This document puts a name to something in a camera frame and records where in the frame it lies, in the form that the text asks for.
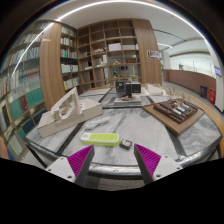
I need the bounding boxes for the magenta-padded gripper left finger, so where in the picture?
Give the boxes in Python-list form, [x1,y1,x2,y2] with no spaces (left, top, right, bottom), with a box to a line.
[45,144,96,188]

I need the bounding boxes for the white and green power strip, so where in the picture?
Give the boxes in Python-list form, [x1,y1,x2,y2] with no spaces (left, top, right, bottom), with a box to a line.
[79,131,122,147]

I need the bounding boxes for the white architectural building model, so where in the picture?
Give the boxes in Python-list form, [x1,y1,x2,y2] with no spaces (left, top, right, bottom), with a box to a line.
[37,86,104,138]

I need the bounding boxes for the wall screen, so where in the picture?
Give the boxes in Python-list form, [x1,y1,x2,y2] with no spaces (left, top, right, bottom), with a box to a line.
[214,65,223,78]

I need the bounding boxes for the short ceiling light strip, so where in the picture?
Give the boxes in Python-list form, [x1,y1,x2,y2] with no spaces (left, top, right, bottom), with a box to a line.
[157,42,173,49]

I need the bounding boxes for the large glass-fronted bookshelf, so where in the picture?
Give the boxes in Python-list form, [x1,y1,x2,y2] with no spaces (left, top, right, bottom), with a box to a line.
[0,21,54,158]

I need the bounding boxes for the black building model, grey base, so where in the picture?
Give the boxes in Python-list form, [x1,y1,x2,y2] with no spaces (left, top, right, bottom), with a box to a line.
[104,79,144,108]

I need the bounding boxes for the white power strip cable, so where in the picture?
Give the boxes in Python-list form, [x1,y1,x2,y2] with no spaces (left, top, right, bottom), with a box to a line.
[84,116,111,131]

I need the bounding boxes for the long curved ceiling light strip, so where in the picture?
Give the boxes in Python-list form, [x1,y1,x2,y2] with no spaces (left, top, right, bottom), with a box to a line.
[11,0,208,78]

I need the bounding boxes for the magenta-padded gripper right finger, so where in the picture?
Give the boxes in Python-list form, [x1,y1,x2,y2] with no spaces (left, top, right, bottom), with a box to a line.
[133,143,184,185]

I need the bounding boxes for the wall poster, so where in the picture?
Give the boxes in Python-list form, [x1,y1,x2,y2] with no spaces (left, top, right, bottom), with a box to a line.
[146,49,162,61]

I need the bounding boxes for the small white building model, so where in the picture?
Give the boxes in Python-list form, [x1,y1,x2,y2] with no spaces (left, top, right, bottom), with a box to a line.
[143,83,168,97]

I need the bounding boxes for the black charger block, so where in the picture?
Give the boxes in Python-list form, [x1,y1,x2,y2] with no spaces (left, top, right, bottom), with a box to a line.
[119,138,134,151]

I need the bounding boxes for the brown building model on board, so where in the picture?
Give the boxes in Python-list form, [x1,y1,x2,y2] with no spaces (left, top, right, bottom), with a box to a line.
[142,98,206,136]

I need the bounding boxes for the wooden cube shelf unit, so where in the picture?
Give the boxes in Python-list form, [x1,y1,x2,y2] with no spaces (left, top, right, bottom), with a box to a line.
[77,19,143,93]

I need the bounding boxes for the dark bookshelf with books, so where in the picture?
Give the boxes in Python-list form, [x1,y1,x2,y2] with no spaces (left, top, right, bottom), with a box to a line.
[59,24,83,94]

